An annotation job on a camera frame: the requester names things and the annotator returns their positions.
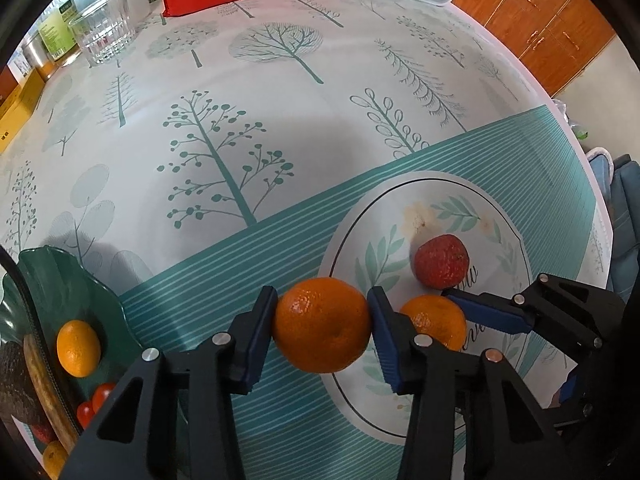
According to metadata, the oval orange mandarin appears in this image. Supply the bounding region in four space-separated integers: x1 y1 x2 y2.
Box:
400 295 466 351

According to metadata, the large red tomato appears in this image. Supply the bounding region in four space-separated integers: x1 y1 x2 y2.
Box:
91 382 116 414

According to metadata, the red lychee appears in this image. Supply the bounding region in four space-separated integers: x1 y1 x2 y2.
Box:
29 424 56 445
413 234 470 290

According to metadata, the small red cherry tomato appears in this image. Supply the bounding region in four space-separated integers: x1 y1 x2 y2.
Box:
76 401 94 430

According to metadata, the small yellow kumquat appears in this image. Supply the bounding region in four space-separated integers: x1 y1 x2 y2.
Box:
56 320 101 378

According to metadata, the overripe brown banana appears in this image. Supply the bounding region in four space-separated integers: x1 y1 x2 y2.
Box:
23 334 79 454

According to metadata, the dark brown avocado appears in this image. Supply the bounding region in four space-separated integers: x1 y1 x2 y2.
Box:
0 341 48 426

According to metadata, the round orange mandarin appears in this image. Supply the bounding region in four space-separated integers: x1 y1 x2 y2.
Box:
272 278 371 374

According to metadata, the dark green leaf plate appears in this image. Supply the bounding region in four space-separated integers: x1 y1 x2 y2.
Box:
1 246 141 435

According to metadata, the patterned tablecloth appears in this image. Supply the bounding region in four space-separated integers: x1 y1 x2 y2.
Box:
1 0 613 358

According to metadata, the wooden cabinet right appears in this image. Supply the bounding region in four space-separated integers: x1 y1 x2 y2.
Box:
452 0 615 96

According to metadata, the yellow tin box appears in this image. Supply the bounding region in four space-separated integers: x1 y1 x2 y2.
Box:
0 70 44 153

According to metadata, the small silver can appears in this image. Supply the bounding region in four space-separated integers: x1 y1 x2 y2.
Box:
21 32 56 81

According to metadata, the clear drinking glass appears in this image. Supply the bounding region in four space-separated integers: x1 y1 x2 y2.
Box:
68 0 136 66

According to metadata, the green label bottle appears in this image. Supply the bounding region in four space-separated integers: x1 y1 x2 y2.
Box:
37 0 78 61

